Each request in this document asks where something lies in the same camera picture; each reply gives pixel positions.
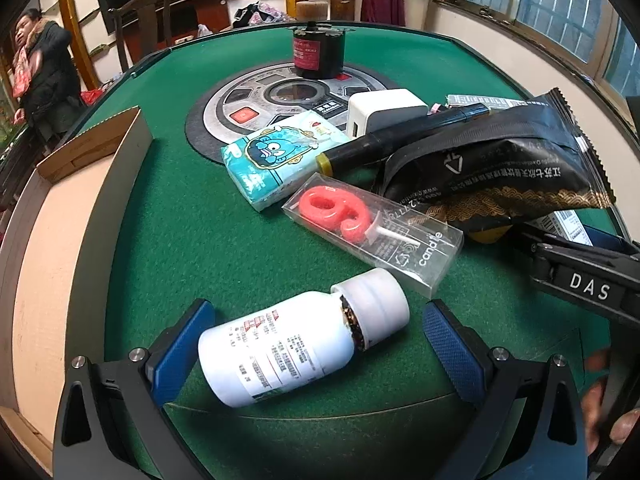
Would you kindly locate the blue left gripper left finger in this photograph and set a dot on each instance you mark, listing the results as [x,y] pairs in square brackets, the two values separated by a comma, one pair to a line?
[103,404]

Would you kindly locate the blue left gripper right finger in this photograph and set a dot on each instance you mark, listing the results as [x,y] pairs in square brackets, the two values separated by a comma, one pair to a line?
[528,423]

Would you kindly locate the black snack bag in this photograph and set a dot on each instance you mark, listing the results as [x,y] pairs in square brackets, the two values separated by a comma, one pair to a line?
[500,169]

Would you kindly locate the white medicine bottle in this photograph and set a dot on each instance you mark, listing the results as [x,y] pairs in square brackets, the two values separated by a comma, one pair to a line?
[302,339]

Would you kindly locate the clear box red candle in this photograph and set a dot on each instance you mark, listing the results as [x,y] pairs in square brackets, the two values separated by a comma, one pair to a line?
[415,247]

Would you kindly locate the black marker yellow cap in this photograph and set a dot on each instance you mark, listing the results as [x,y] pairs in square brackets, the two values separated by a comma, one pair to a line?
[380,144]

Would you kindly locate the blue cartoon tissue pack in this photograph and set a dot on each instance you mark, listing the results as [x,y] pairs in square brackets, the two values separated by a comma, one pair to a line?
[271,163]

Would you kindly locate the small white barcode box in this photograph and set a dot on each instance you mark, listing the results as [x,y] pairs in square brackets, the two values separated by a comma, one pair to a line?
[565,224]

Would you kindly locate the cardboard box tray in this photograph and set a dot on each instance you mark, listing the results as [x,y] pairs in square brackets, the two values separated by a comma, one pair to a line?
[56,263]

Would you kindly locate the white charger box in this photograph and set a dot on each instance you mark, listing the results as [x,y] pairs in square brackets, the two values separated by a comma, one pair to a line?
[375,110]

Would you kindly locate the woman in black coat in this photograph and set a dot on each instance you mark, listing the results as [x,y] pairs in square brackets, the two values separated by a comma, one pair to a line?
[46,83]

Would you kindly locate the round mahjong table console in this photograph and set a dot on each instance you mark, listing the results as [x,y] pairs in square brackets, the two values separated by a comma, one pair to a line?
[269,93]

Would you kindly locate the black jar red label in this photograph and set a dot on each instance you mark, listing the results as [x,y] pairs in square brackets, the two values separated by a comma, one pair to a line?
[318,51]

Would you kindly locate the dark wooden chair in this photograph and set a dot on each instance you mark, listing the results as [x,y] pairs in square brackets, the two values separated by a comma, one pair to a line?
[147,19]

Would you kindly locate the pile of clothes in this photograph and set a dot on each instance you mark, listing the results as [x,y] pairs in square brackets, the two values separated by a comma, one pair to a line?
[257,14]

